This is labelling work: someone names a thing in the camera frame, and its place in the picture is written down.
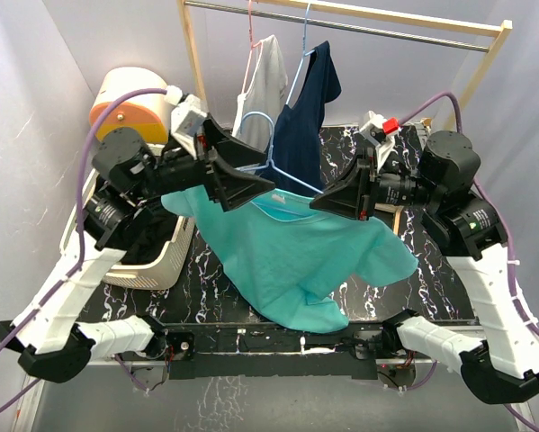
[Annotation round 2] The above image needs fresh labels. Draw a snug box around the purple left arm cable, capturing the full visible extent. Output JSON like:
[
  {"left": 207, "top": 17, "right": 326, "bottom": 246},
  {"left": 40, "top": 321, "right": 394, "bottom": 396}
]
[{"left": 0, "top": 85, "right": 171, "bottom": 418}]

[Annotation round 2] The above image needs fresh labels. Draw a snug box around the light blue wire hanger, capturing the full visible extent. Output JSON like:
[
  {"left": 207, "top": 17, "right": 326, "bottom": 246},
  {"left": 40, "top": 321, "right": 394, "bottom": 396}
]
[{"left": 242, "top": 108, "right": 324, "bottom": 199}]

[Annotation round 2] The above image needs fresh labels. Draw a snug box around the white t shirt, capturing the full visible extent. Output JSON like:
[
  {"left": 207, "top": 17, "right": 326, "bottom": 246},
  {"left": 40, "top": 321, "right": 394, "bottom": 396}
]
[{"left": 232, "top": 35, "right": 288, "bottom": 152}]

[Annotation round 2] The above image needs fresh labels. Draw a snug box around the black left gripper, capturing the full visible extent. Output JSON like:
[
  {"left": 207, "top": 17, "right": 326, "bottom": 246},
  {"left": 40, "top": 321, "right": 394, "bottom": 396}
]
[{"left": 130, "top": 113, "right": 274, "bottom": 208}]

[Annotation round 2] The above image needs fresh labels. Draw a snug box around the aluminium frame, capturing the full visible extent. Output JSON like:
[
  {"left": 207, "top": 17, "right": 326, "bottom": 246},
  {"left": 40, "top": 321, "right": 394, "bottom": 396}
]
[{"left": 12, "top": 265, "right": 539, "bottom": 432}]

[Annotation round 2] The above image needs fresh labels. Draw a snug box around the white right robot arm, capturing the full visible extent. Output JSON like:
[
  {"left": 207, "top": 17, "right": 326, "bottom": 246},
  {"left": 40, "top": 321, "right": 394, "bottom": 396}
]
[{"left": 310, "top": 130, "right": 539, "bottom": 405}]

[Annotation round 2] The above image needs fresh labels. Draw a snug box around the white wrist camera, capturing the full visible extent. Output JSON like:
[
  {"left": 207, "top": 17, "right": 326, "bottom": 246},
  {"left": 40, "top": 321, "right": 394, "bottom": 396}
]
[
  {"left": 358, "top": 111, "right": 400, "bottom": 170},
  {"left": 165, "top": 85, "right": 208, "bottom": 159}
]

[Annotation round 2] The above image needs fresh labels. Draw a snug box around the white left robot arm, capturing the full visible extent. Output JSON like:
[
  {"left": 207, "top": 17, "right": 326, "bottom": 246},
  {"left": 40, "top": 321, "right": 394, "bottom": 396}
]
[{"left": 0, "top": 117, "right": 274, "bottom": 383}]

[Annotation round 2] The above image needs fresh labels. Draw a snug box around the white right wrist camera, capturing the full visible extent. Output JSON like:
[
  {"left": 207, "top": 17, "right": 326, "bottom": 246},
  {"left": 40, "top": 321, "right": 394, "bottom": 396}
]
[{"left": 358, "top": 111, "right": 400, "bottom": 170}]

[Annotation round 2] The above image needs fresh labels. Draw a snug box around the cream laundry basket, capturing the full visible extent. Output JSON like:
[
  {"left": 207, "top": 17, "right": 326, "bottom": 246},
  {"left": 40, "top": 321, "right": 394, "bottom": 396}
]
[{"left": 59, "top": 169, "right": 195, "bottom": 291}]

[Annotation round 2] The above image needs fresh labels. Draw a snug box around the black garment in basket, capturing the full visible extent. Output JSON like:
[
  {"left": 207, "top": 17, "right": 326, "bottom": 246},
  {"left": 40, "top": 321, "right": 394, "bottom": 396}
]
[{"left": 97, "top": 179, "right": 183, "bottom": 266}]

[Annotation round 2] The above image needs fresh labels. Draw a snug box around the wooden clothes rack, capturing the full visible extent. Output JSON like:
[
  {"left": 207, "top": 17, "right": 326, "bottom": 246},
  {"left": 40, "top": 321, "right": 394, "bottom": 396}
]
[{"left": 175, "top": 0, "right": 513, "bottom": 239}]

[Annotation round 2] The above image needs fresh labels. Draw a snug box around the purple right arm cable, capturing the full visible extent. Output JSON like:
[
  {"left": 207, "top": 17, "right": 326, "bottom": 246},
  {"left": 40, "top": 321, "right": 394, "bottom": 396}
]
[{"left": 399, "top": 91, "right": 539, "bottom": 432}]

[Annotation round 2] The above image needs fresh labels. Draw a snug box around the pink wire hanger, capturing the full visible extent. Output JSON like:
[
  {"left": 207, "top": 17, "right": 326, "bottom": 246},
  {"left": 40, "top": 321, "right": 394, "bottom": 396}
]
[{"left": 241, "top": 0, "right": 261, "bottom": 94}]

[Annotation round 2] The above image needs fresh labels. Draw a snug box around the cream orange drawer cabinet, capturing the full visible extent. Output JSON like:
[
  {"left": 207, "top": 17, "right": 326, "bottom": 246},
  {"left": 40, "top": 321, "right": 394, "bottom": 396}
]
[{"left": 89, "top": 67, "right": 173, "bottom": 145}]

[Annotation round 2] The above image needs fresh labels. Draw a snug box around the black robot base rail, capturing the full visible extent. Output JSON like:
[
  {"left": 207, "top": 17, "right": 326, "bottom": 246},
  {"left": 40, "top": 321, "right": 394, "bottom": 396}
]
[{"left": 115, "top": 321, "right": 432, "bottom": 382}]

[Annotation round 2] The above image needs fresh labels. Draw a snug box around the teal t shirt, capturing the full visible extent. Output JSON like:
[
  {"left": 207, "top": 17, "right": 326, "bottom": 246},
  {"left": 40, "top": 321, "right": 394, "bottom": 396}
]
[{"left": 162, "top": 186, "right": 418, "bottom": 334}]

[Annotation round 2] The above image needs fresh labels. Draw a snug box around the navy blue t shirt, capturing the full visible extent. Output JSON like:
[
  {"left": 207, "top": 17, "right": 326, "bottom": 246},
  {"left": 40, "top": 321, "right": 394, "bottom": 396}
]
[{"left": 270, "top": 40, "right": 342, "bottom": 197}]

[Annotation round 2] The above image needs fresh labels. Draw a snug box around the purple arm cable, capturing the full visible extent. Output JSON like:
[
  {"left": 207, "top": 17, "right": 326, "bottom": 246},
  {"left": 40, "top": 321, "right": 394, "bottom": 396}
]
[
  {"left": 399, "top": 91, "right": 539, "bottom": 432},
  {"left": 0, "top": 85, "right": 171, "bottom": 418}
]

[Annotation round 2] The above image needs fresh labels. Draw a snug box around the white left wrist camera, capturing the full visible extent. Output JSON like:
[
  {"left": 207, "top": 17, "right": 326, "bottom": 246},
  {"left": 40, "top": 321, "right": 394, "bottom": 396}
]
[{"left": 165, "top": 85, "right": 208, "bottom": 159}]

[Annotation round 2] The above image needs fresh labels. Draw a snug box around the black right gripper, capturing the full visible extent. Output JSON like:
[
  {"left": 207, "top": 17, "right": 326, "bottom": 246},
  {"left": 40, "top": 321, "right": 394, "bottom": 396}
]
[{"left": 309, "top": 148, "right": 442, "bottom": 222}]

